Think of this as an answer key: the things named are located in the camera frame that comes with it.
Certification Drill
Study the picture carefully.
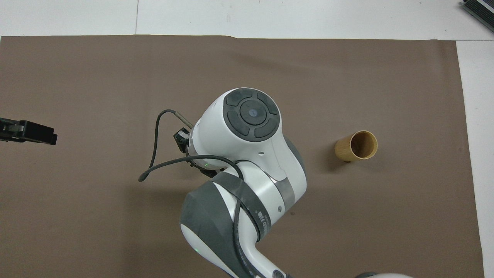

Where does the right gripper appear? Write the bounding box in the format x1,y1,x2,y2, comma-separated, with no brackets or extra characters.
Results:
188,158,219,179

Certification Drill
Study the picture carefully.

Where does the bamboo cup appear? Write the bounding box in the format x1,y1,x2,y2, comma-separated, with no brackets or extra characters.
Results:
334,131,378,163

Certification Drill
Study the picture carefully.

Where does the black stand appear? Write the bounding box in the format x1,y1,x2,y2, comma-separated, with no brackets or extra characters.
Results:
461,0,494,30

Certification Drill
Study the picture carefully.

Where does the black cable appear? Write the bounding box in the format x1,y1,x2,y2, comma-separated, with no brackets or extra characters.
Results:
138,109,260,278

